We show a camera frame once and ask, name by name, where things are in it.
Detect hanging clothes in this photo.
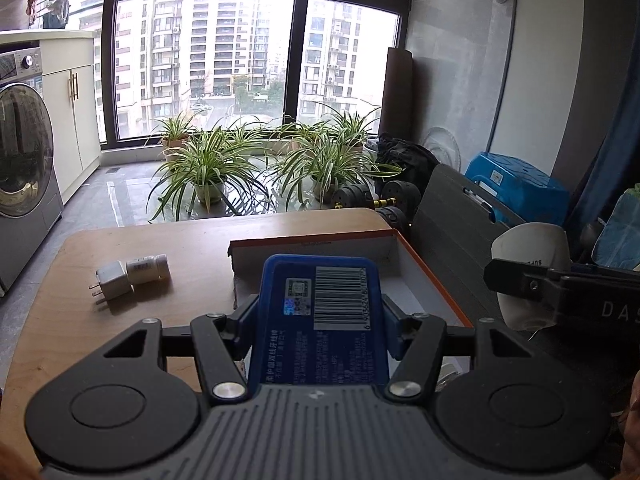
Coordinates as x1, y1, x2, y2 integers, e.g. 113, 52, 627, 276
24, 0, 72, 30

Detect small spider plant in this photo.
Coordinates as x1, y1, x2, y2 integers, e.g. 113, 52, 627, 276
267, 119, 323, 157

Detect black-framed window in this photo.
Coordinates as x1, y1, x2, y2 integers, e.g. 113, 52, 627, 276
95, 0, 416, 152

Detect white charger plug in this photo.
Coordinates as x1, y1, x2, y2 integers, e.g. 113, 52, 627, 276
88, 260, 134, 312

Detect teal cloth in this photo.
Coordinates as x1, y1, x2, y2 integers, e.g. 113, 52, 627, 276
591, 184, 640, 270

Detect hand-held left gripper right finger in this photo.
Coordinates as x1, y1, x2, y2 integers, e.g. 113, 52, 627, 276
381, 294, 532, 406

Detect white cup face mask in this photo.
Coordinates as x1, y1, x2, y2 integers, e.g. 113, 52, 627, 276
490, 222, 572, 332

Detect silver washing machine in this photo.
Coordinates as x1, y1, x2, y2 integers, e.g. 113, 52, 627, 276
0, 42, 66, 293

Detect black bag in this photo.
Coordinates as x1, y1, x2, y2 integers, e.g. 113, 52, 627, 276
374, 132, 442, 196

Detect dark blue curtain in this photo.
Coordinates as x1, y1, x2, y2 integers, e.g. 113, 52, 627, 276
562, 0, 640, 266

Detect large spider plant white pot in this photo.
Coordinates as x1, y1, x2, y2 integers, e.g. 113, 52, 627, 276
147, 125, 271, 223

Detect person's right hand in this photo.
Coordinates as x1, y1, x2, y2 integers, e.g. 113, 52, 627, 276
611, 369, 640, 480

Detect wide spider plant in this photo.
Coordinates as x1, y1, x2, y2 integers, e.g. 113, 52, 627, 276
265, 102, 401, 213

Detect rolled brown mat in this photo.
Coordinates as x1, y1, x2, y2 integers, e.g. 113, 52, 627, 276
378, 47, 414, 137

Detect black dumbbell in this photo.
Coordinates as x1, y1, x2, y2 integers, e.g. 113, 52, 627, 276
331, 184, 381, 211
374, 180, 423, 228

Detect small white bottle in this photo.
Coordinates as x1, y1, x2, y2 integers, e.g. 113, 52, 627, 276
125, 253, 172, 284

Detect grey folded board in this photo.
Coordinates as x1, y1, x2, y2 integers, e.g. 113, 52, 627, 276
409, 163, 528, 281

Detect cream cabinet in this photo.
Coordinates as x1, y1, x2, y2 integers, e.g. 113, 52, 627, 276
0, 29, 102, 205

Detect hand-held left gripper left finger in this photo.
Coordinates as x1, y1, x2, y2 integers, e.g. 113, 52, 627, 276
102, 294, 262, 407

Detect white fan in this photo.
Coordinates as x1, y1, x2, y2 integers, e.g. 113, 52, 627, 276
421, 126, 462, 172

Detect orange-edged cardboard box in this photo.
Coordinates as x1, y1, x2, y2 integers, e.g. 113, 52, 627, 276
228, 229, 475, 392

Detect spider plant in beige pot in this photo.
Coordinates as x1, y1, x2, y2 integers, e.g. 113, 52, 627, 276
145, 110, 206, 163

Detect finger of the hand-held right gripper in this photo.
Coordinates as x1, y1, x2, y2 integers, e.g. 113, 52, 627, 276
483, 258, 640, 332

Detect blue plastic stool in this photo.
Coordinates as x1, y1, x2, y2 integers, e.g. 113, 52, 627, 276
464, 151, 572, 227

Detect blue plastic box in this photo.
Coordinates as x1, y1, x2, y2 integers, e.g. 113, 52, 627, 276
248, 253, 391, 388

